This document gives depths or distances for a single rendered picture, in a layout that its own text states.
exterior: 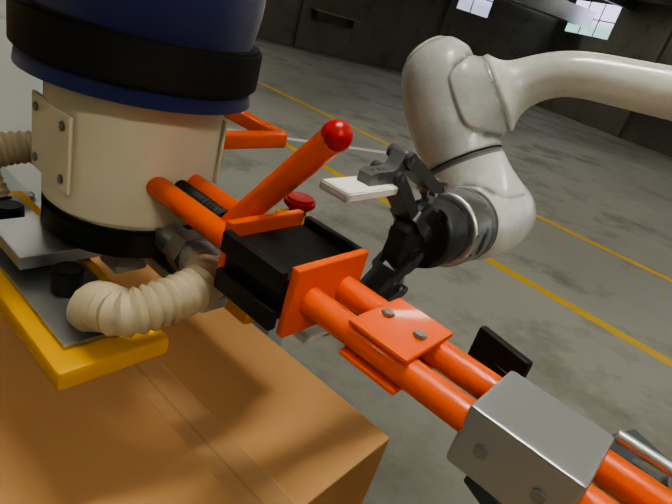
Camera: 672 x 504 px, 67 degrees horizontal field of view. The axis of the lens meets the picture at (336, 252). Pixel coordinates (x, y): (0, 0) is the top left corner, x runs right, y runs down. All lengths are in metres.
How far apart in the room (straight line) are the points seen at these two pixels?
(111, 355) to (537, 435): 0.34
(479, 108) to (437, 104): 0.05
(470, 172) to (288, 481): 0.42
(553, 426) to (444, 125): 0.42
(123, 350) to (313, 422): 0.29
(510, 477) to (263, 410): 0.41
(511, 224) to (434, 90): 0.19
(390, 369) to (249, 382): 0.40
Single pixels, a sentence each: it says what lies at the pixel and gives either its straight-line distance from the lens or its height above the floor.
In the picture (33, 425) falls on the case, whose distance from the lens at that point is 0.66.
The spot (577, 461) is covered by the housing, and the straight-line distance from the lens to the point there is 0.32.
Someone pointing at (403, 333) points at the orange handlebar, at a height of 1.24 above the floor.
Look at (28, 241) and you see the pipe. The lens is 0.58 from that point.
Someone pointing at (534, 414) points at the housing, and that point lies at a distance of 0.34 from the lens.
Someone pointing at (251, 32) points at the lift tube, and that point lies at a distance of 0.52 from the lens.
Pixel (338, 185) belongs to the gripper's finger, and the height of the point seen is 1.30.
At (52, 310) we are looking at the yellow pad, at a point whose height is 1.12.
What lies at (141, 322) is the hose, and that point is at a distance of 0.44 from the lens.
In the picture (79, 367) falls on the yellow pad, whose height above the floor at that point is 1.11.
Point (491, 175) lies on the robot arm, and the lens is 0.66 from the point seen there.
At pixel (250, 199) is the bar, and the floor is 1.26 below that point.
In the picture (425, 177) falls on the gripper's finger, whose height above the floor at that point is 1.30.
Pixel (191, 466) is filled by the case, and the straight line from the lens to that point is 0.61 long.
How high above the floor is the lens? 1.42
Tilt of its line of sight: 25 degrees down
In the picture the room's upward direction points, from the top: 16 degrees clockwise
